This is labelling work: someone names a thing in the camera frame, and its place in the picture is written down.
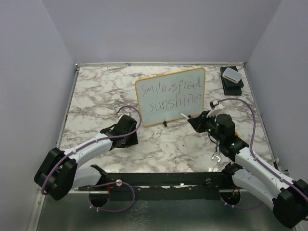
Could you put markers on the upper black box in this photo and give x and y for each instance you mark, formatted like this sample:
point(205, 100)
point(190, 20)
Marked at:
point(229, 83)

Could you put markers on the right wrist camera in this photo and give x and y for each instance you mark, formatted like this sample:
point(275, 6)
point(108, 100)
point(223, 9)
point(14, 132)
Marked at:
point(216, 108)

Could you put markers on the yellow framed whiteboard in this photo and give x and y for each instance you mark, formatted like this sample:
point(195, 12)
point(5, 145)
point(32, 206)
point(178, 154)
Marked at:
point(164, 97)

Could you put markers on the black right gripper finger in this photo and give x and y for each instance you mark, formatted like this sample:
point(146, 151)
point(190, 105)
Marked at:
point(199, 118)
point(197, 125)

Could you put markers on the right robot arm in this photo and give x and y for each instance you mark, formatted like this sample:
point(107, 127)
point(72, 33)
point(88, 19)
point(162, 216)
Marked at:
point(286, 197)

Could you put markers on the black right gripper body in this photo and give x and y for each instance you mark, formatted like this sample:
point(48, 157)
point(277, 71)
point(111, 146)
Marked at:
point(210, 124)

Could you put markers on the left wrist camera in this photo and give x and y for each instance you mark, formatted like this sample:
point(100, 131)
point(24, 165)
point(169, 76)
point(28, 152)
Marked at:
point(125, 113)

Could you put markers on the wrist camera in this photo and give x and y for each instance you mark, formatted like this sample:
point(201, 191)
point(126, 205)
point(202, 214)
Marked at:
point(216, 108)
point(125, 113)

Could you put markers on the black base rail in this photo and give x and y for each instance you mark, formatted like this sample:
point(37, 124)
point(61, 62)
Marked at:
point(163, 186)

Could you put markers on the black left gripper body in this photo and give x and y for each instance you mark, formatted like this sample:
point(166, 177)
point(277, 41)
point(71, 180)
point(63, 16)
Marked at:
point(130, 139)

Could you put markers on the silver open-end wrench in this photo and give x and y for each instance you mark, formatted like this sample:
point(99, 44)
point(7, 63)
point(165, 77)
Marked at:
point(216, 155)

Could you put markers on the lower black box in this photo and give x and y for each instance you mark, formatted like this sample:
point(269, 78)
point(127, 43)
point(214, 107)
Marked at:
point(231, 91)

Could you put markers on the black box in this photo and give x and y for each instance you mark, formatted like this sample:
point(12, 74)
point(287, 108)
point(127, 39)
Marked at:
point(231, 91)
point(229, 83)

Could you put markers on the white network switch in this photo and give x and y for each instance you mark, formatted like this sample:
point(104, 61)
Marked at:
point(232, 75)

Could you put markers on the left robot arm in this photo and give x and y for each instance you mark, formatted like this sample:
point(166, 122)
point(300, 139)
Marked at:
point(60, 171)

